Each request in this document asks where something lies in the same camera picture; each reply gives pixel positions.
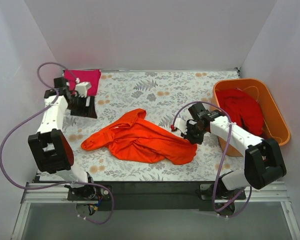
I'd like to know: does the orange t-shirt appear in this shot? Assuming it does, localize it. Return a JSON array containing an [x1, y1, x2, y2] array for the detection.
[[81, 108, 198, 165]]

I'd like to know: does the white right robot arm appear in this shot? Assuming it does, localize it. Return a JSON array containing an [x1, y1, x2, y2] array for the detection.
[[181, 101, 287, 197]]

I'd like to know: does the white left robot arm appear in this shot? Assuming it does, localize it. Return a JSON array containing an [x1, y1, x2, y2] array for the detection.
[[28, 77, 97, 200]]

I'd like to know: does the folded magenta t-shirt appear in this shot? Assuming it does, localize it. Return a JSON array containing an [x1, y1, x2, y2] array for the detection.
[[64, 69, 101, 96]]

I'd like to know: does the floral patterned tablecloth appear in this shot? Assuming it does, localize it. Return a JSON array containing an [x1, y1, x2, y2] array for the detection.
[[62, 71, 244, 181]]

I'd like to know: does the red t-shirt in basket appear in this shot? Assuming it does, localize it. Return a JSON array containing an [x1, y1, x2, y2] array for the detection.
[[216, 89, 264, 136]]

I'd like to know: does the orange plastic basket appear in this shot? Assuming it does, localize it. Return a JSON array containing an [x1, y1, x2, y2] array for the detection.
[[211, 78, 291, 146]]

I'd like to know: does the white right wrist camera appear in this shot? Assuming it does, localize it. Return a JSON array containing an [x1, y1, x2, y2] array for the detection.
[[170, 118, 187, 134]]

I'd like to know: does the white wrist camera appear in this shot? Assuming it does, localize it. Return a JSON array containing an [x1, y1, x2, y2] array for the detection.
[[170, 118, 187, 134], [74, 81, 92, 98]]

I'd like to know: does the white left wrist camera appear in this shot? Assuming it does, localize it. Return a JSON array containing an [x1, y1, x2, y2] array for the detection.
[[74, 81, 92, 98]]

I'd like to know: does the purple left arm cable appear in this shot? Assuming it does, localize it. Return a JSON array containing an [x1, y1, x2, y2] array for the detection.
[[0, 62, 115, 225]]

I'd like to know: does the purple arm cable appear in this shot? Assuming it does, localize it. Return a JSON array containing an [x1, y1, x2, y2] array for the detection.
[[0, 62, 115, 225], [173, 101, 253, 219]]

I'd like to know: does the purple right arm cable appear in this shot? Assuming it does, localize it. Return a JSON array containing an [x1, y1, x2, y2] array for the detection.
[[173, 101, 253, 219]]

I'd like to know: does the aluminium frame rail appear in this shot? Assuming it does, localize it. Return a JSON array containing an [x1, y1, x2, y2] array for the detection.
[[12, 181, 300, 240]]

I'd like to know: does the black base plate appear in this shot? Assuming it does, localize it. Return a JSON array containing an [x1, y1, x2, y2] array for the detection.
[[66, 180, 247, 212]]

